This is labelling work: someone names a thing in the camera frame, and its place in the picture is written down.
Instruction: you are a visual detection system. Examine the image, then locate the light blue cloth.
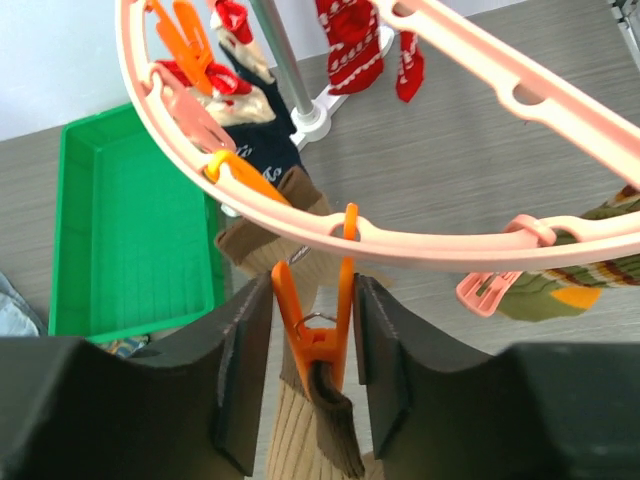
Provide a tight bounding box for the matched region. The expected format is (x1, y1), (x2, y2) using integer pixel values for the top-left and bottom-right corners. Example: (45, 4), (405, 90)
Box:
(0, 273), (47, 337)

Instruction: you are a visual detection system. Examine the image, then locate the orange clothespin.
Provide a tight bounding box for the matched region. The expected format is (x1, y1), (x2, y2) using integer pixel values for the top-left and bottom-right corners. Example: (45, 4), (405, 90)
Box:
(270, 202), (361, 402)
(145, 0), (214, 95)
(203, 150), (289, 205)

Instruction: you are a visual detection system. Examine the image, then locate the silver rack upright pole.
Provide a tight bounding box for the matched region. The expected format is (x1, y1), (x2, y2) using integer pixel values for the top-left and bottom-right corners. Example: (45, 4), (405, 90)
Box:
(250, 0), (314, 116)

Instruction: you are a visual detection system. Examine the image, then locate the olive green t-shirt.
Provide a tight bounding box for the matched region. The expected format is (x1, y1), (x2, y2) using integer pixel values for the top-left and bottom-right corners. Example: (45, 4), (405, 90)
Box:
(100, 335), (150, 358)

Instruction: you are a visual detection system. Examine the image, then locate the green plastic tray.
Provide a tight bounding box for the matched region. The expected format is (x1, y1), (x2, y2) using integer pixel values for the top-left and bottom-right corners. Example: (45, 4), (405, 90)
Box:
(49, 104), (225, 343)

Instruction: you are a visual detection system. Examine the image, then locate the tan sock brown cuff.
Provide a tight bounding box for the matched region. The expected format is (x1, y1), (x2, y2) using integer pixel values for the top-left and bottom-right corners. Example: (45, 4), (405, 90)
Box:
(266, 338), (385, 480)

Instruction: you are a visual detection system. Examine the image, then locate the tan sock with oval patch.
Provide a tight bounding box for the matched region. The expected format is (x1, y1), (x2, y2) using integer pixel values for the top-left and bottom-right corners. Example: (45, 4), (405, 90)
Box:
(214, 165), (394, 321)

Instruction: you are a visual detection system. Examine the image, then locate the navy santa sock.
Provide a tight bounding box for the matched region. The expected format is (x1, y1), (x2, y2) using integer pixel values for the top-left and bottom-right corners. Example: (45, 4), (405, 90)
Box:
(204, 1), (302, 185)
(157, 60), (252, 96)

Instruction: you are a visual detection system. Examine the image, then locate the pink round sock hanger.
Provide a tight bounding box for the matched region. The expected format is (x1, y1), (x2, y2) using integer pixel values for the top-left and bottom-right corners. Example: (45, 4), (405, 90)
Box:
(114, 0), (640, 274)

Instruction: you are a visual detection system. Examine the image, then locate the green striped sock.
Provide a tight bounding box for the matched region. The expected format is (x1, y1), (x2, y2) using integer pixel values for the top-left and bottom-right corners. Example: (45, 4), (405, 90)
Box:
(494, 184), (640, 324)

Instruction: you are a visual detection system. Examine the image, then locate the pink clothespin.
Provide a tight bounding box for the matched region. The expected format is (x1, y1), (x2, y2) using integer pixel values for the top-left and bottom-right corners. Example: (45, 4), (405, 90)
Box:
(150, 63), (236, 153)
(455, 214), (557, 318)

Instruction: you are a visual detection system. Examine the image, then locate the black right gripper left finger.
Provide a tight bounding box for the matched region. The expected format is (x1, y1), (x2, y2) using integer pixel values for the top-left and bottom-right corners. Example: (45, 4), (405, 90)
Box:
(1, 274), (273, 479)

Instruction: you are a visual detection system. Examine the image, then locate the red patterned sock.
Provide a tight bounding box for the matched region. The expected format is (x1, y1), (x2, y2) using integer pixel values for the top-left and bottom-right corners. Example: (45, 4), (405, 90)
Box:
(315, 0), (384, 96)
(396, 31), (425, 103)

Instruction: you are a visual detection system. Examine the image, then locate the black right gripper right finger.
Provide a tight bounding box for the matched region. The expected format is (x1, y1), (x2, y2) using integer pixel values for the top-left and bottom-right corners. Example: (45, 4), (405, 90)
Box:
(354, 275), (639, 479)

